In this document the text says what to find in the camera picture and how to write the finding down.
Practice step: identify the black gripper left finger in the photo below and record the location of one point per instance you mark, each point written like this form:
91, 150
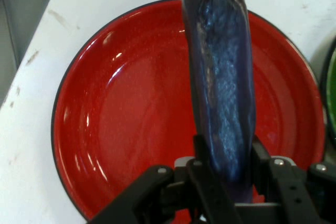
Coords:
147, 195

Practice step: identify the green enamel plate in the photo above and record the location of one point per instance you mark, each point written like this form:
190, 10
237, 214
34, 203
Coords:
331, 90

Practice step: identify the purple toy eggplant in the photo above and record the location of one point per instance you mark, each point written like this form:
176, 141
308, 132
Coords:
223, 90

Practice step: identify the red enamel plate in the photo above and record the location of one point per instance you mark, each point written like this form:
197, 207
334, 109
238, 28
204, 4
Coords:
147, 108

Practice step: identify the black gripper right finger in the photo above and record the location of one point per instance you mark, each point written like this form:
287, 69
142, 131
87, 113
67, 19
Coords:
294, 190

